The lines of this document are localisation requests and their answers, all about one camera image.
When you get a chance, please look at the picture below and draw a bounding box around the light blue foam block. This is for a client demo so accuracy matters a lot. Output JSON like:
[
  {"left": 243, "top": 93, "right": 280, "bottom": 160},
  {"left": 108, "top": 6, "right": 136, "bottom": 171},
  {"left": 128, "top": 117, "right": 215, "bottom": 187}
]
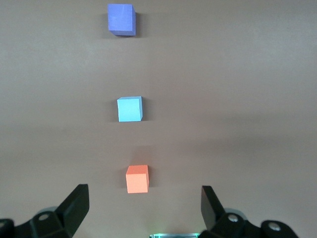
[{"left": 116, "top": 96, "right": 144, "bottom": 122}]

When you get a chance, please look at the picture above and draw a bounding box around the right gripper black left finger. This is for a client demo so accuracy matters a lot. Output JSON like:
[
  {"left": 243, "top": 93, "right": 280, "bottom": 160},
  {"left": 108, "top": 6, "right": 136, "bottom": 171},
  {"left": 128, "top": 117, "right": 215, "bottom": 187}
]
[{"left": 0, "top": 183, "right": 90, "bottom": 238}]

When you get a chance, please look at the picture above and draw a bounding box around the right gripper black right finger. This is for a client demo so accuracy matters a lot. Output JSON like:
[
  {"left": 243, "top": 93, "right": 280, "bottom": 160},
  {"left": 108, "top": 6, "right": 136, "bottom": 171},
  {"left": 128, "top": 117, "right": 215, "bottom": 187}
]
[{"left": 200, "top": 185, "right": 299, "bottom": 238}]

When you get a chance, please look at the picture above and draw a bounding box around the orange foam block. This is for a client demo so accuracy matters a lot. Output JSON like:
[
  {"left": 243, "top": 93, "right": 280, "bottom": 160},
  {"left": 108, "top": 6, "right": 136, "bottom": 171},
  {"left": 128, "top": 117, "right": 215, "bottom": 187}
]
[{"left": 125, "top": 165, "right": 150, "bottom": 194}]

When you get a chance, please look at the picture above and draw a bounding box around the purple foam block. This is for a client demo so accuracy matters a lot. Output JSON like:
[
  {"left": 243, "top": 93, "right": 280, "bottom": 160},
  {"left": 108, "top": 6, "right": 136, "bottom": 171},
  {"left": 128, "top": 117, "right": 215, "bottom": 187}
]
[{"left": 107, "top": 3, "right": 137, "bottom": 37}]

